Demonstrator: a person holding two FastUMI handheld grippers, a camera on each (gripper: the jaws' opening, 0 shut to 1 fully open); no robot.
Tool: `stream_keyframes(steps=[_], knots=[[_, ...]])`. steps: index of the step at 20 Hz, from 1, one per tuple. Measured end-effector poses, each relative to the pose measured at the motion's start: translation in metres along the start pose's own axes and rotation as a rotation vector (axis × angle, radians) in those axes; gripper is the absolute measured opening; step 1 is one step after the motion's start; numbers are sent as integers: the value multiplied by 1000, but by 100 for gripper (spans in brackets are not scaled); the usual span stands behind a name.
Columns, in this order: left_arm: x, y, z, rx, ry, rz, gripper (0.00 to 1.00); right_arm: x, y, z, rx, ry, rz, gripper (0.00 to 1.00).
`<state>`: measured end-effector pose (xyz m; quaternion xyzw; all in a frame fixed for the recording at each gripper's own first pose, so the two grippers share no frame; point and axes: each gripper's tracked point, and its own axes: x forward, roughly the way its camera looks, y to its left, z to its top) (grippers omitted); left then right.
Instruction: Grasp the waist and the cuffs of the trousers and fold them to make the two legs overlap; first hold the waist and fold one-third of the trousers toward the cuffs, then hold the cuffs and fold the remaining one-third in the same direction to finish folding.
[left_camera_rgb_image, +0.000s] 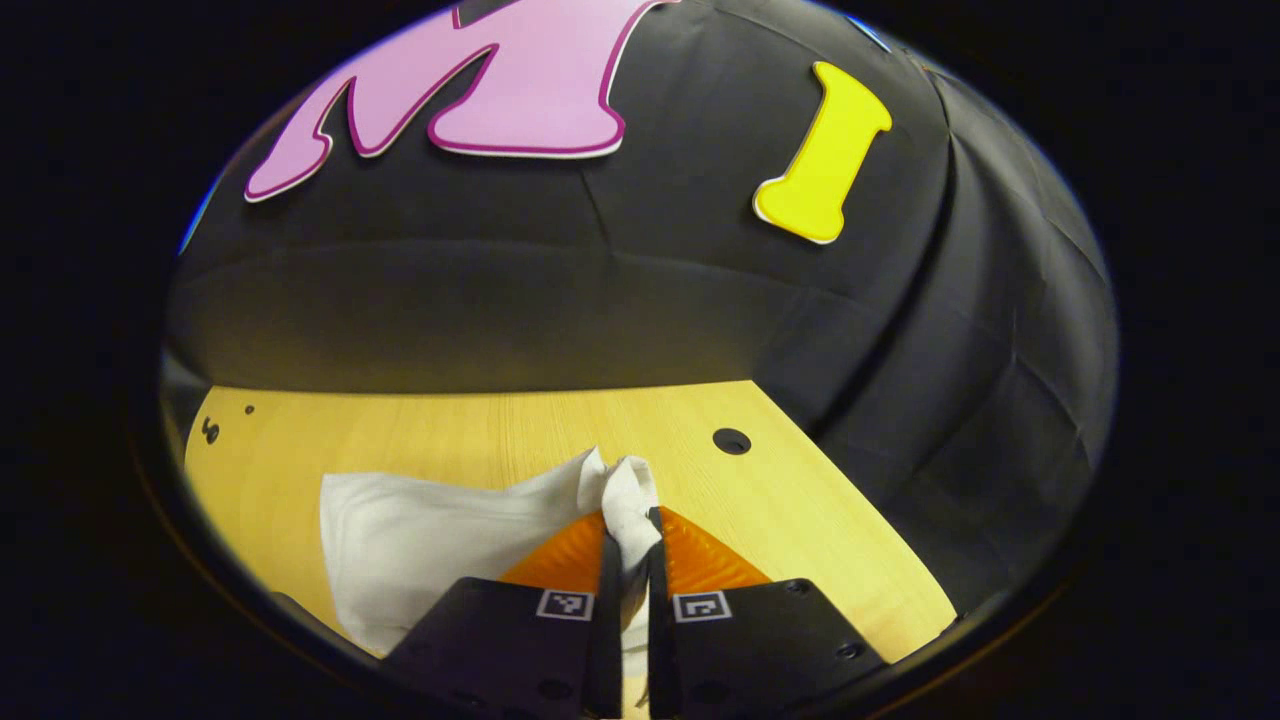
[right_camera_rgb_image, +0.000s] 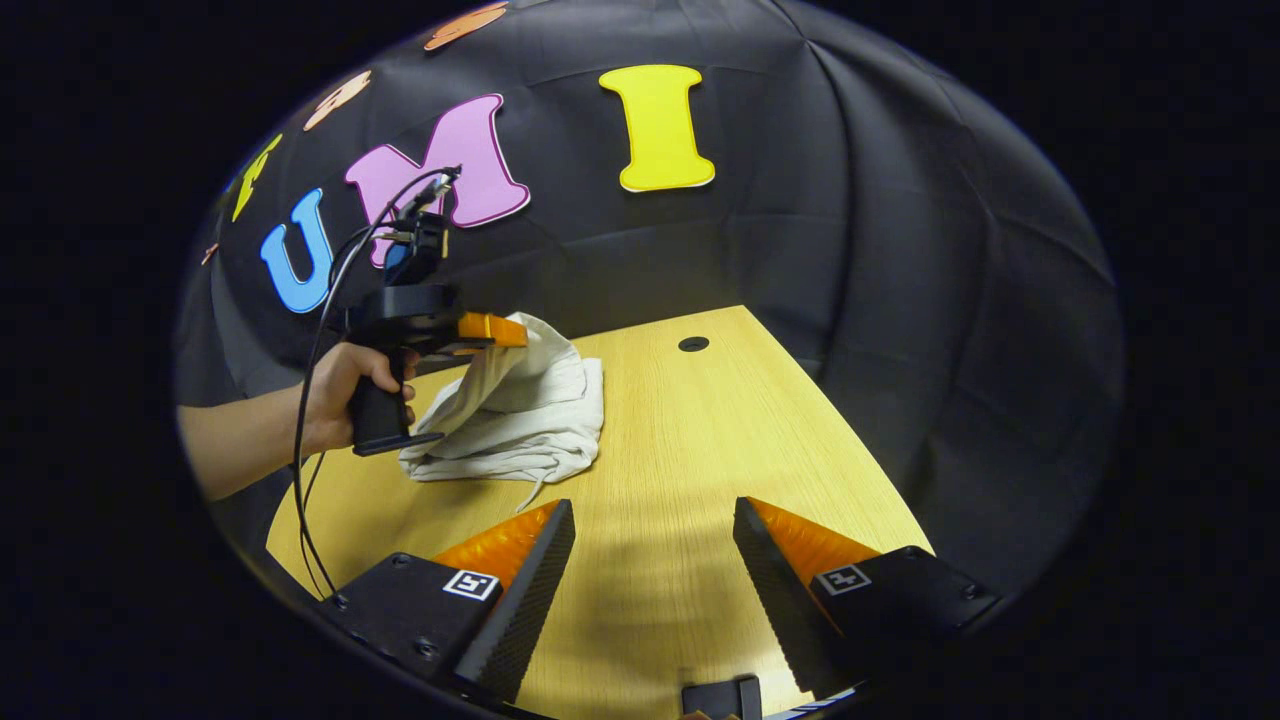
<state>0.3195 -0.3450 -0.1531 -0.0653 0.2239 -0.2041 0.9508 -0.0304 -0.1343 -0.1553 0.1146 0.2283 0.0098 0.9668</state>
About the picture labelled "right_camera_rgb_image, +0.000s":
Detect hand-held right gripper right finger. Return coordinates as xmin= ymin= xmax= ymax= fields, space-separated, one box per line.
xmin=732 ymin=495 xmax=1002 ymax=701

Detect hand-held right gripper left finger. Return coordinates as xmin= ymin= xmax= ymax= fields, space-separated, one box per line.
xmin=320 ymin=498 xmax=578 ymax=706

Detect white jeans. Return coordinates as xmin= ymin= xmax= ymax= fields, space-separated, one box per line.
xmin=398 ymin=312 xmax=607 ymax=513

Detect black backdrop cloth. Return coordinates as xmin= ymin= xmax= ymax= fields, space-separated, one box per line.
xmin=172 ymin=0 xmax=1127 ymax=601

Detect black cable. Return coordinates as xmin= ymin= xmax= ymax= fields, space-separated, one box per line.
xmin=291 ymin=164 xmax=464 ymax=601

